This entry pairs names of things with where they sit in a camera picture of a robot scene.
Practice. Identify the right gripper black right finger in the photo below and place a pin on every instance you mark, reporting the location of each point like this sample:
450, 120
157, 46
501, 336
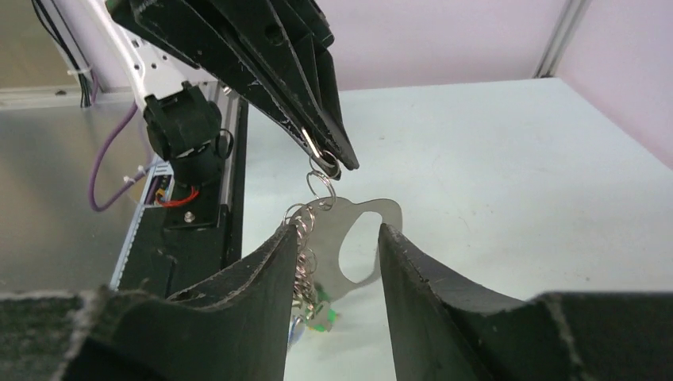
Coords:
444, 326

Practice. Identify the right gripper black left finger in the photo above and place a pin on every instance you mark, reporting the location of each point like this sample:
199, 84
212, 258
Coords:
232, 325

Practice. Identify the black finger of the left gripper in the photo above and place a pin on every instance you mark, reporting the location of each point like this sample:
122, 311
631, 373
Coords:
184, 29
279, 61

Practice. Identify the green key tag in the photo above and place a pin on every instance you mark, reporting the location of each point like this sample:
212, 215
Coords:
324, 316

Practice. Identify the blue key tag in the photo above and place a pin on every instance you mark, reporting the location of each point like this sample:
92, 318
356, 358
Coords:
296, 329

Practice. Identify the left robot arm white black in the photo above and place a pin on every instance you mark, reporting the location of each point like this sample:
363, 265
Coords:
183, 125

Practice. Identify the left controller board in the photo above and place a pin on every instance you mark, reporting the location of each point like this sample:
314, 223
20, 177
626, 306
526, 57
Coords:
159, 185

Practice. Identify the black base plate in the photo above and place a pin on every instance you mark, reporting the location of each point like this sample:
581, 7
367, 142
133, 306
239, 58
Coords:
177, 247

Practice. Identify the black cable bundle background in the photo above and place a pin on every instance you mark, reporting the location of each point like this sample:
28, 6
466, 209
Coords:
55, 25

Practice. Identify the left aluminium frame post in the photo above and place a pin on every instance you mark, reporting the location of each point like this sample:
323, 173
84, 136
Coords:
570, 18

